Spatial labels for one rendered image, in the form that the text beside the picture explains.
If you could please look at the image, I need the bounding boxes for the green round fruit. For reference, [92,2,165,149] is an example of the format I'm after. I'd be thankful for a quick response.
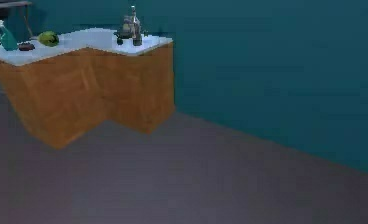
[37,30,60,48]

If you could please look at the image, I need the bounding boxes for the small dark red dish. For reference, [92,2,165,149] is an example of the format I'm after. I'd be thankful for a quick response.
[18,42,36,52]

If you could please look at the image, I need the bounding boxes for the wooden cabinet with white worktop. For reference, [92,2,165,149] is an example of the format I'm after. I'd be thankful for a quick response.
[0,27,177,150]

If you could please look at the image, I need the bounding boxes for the teal spray bottle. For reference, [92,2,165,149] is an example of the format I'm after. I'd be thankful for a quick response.
[0,20,19,52]

